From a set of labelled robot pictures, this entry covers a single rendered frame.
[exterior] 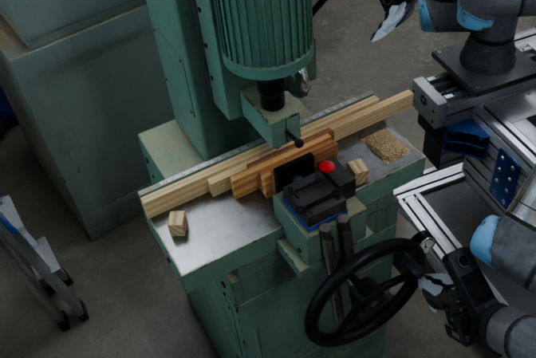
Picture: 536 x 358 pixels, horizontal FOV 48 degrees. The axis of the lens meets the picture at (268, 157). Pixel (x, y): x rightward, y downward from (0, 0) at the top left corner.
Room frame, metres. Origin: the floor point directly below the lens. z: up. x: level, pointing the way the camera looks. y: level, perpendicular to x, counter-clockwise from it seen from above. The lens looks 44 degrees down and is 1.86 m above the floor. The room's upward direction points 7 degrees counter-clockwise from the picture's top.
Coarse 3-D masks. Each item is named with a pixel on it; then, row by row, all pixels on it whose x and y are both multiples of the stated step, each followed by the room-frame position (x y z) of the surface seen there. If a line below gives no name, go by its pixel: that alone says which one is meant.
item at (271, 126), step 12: (252, 96) 1.02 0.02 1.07; (252, 108) 1.00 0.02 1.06; (288, 108) 0.97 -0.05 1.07; (252, 120) 1.00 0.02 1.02; (264, 120) 0.95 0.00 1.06; (276, 120) 0.93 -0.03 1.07; (288, 120) 0.94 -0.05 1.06; (264, 132) 0.95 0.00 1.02; (276, 132) 0.93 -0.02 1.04; (300, 132) 0.95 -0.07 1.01; (276, 144) 0.93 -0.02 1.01
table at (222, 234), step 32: (352, 160) 0.97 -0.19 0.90; (416, 160) 0.94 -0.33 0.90; (224, 192) 0.91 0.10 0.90; (256, 192) 0.90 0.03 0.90; (384, 192) 0.91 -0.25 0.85; (160, 224) 0.84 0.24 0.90; (192, 224) 0.83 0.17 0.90; (224, 224) 0.82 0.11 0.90; (256, 224) 0.81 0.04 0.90; (192, 256) 0.75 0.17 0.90; (224, 256) 0.74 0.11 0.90; (256, 256) 0.77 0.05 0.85; (288, 256) 0.75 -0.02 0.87; (192, 288) 0.71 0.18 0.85
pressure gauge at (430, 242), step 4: (420, 232) 0.91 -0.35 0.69; (424, 232) 0.91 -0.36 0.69; (428, 232) 0.91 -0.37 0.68; (416, 236) 0.90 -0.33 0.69; (420, 236) 0.90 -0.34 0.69; (424, 236) 0.89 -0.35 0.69; (428, 236) 0.89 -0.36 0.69; (432, 236) 0.90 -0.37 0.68; (416, 240) 0.89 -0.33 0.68; (420, 240) 0.89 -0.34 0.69; (424, 240) 0.88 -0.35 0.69; (428, 240) 0.89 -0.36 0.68; (432, 240) 0.90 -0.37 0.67; (420, 244) 0.88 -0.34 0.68; (424, 244) 0.88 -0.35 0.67; (428, 244) 0.89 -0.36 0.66; (432, 244) 0.90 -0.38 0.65; (424, 248) 0.89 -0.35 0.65; (428, 248) 0.89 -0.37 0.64; (424, 252) 0.89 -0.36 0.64
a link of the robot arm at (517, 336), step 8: (520, 320) 0.46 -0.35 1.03; (528, 320) 0.46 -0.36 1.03; (512, 328) 0.45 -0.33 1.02; (520, 328) 0.45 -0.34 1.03; (528, 328) 0.44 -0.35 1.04; (512, 336) 0.44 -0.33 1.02; (520, 336) 0.43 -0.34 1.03; (528, 336) 0.43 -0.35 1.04; (504, 344) 0.44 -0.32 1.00; (512, 344) 0.43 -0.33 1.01; (520, 344) 0.42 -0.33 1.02; (528, 344) 0.42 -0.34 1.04; (512, 352) 0.42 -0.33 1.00; (520, 352) 0.42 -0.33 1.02; (528, 352) 0.41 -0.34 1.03
